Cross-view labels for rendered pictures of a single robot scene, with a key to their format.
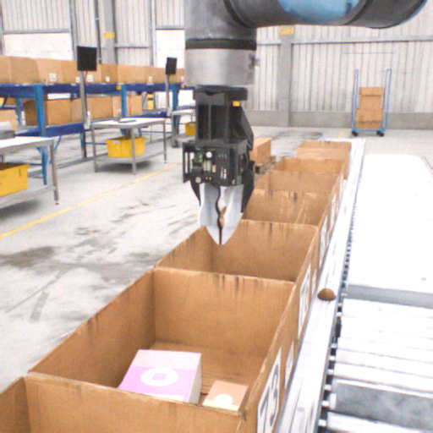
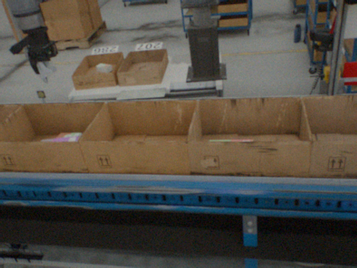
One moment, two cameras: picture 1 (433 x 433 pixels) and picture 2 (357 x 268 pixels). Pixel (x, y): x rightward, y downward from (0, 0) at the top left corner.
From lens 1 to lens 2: 1.39 m
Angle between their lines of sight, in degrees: 84
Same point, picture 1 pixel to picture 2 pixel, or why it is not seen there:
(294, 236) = not seen: outside the picture
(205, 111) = (39, 34)
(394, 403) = not seen: hidden behind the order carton
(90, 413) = (91, 135)
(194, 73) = (37, 23)
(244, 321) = (19, 133)
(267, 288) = (18, 113)
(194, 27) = (32, 7)
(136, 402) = (95, 120)
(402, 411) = not seen: hidden behind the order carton
